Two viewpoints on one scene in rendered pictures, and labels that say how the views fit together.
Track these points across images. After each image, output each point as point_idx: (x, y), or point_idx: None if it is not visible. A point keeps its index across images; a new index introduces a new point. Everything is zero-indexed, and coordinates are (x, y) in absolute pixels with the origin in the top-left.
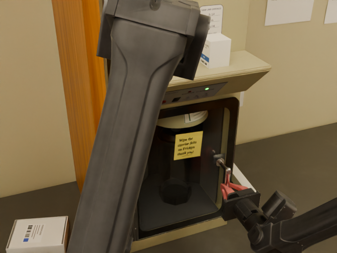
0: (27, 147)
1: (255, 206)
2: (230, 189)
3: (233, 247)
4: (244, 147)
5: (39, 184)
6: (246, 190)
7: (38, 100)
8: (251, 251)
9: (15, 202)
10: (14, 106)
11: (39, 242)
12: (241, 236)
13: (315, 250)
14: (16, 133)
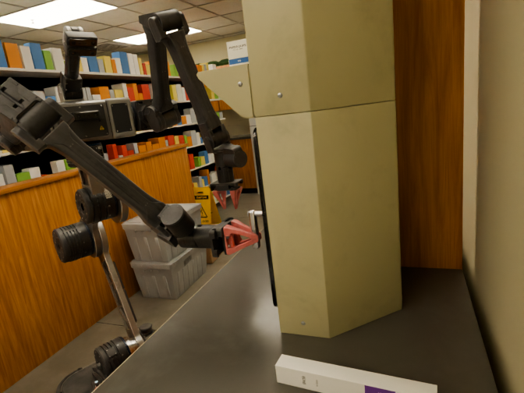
0: (467, 197)
1: (203, 228)
2: (237, 223)
3: (248, 320)
4: None
5: (467, 249)
6: (222, 225)
7: (471, 144)
8: (228, 329)
9: None
10: (467, 143)
11: None
12: (252, 334)
13: (158, 377)
14: (466, 175)
